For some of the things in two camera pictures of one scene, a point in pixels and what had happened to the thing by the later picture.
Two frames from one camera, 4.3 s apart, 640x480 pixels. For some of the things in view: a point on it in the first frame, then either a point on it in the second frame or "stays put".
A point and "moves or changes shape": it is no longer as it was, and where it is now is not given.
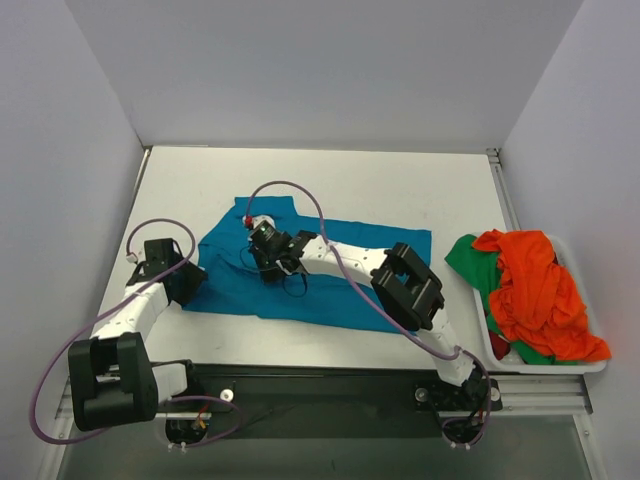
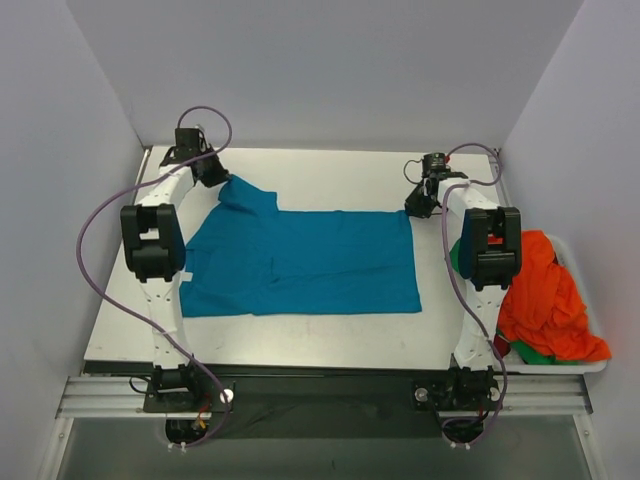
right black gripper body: [267, 262] -> [420, 201]
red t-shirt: [500, 345] stays put
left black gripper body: [187, 282] -> [214, 172]
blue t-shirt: [233, 284] moves or changes shape
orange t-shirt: [536, 304] stays put
